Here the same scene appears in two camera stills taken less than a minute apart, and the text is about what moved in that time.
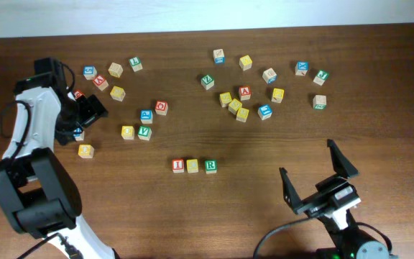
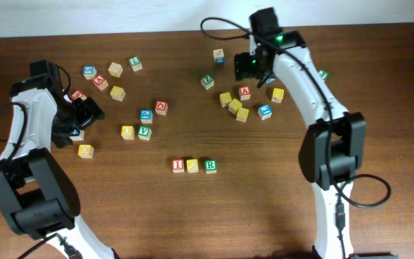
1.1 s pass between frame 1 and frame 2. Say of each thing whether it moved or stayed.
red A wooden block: stayed
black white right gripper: moved
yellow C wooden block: stayed
